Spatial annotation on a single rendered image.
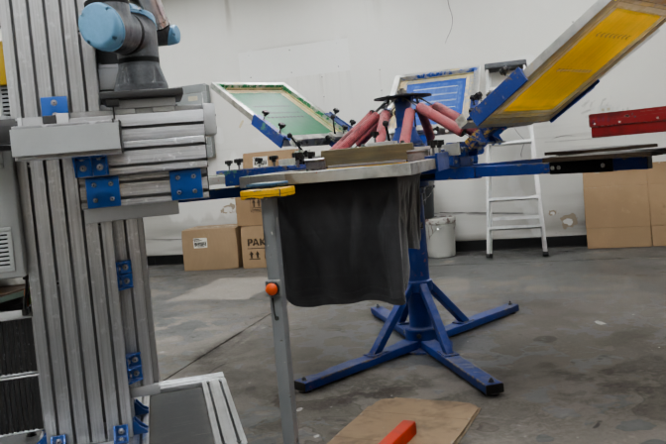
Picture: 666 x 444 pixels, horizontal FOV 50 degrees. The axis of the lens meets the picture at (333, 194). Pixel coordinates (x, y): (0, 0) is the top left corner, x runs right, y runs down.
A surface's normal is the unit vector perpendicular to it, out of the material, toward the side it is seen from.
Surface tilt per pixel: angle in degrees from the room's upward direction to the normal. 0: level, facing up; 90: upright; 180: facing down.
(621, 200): 78
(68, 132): 90
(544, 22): 90
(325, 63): 90
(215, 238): 88
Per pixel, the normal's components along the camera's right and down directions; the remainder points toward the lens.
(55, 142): 0.25, 0.03
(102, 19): -0.22, 0.20
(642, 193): -0.30, -0.13
